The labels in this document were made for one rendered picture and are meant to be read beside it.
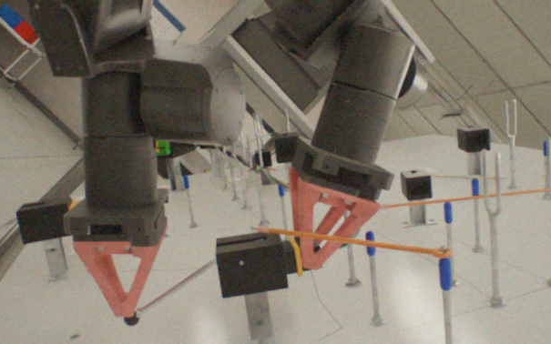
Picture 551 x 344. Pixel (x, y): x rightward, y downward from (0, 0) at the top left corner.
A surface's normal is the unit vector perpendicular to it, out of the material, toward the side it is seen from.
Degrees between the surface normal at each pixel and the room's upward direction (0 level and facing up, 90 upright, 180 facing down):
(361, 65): 111
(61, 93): 90
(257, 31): 90
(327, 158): 98
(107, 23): 61
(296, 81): 90
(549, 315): 53
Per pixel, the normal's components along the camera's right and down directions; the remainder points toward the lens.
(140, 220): 0.11, 0.18
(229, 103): 0.94, 0.09
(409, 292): -0.12, -0.97
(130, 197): 0.48, 0.16
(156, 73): -0.33, 0.52
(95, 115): -0.30, 0.15
